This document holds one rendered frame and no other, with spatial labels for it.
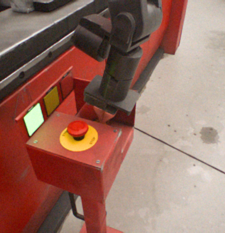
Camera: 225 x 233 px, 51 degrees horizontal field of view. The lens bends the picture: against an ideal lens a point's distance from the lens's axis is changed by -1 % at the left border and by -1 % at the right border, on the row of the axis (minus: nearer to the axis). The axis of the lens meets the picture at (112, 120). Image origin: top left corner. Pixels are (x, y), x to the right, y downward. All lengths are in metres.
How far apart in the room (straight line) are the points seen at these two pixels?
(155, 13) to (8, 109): 0.41
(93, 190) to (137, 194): 0.83
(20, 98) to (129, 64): 0.34
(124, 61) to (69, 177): 0.24
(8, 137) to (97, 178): 0.31
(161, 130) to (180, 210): 0.57
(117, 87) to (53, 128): 0.15
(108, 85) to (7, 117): 0.29
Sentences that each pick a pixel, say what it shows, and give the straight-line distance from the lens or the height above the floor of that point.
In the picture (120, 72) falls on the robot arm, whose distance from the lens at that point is 0.42.
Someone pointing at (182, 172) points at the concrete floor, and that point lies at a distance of 1.42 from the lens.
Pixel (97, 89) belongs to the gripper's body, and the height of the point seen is 0.83.
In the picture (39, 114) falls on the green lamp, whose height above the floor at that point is 0.81.
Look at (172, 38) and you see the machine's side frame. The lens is 2.52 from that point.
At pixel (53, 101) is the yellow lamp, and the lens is 0.51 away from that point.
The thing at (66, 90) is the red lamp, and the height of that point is 0.80.
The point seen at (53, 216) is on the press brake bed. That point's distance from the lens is 1.21.
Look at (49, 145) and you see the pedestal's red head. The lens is 0.45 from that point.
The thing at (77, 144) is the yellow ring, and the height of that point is 0.78.
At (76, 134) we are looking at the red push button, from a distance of 0.43.
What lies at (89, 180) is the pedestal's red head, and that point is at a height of 0.73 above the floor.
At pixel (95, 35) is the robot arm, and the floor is 0.94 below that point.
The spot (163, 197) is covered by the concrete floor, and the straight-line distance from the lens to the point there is 1.30.
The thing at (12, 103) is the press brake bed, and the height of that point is 0.75.
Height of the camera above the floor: 1.10
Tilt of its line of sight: 42 degrees down
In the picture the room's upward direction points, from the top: straight up
